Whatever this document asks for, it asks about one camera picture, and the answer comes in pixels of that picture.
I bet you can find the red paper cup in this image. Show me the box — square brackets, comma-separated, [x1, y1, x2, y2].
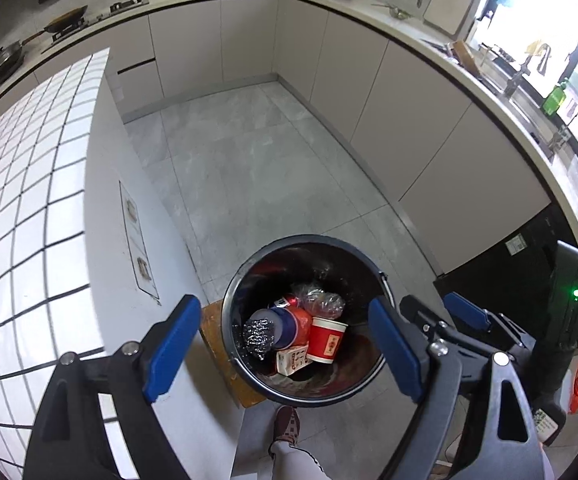
[306, 316, 347, 364]

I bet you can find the blue paper bowl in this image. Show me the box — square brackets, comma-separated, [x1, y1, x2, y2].
[245, 307, 312, 351]

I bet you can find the pink plastic bag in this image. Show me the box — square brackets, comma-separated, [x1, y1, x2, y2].
[295, 284, 345, 320]

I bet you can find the milk carton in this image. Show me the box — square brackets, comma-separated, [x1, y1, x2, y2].
[275, 344, 312, 377]

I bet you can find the red plastic bag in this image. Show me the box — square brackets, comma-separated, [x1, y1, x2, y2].
[251, 259, 313, 282]

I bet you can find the black trash bin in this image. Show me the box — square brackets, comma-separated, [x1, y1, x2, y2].
[221, 234, 392, 408]

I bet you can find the checkered tablecloth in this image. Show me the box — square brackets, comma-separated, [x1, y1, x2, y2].
[0, 50, 108, 479]

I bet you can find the person's shoe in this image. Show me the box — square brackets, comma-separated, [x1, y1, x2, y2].
[268, 406, 301, 456]

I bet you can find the wooden stool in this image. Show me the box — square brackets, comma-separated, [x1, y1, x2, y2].
[200, 300, 266, 408]

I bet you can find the green bottle at sink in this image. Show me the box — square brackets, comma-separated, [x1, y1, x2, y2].
[540, 80, 568, 117]

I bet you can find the faucet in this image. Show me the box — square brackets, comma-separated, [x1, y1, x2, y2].
[502, 40, 551, 98]

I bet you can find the cutting board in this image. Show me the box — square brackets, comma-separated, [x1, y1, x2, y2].
[423, 0, 474, 39]

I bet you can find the black pot with lid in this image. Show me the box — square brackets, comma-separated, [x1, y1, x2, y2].
[0, 41, 24, 79]

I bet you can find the gas stove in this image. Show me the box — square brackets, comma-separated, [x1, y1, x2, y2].
[42, 0, 149, 53]

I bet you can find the frying pan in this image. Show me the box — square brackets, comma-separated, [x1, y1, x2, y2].
[21, 6, 88, 46]

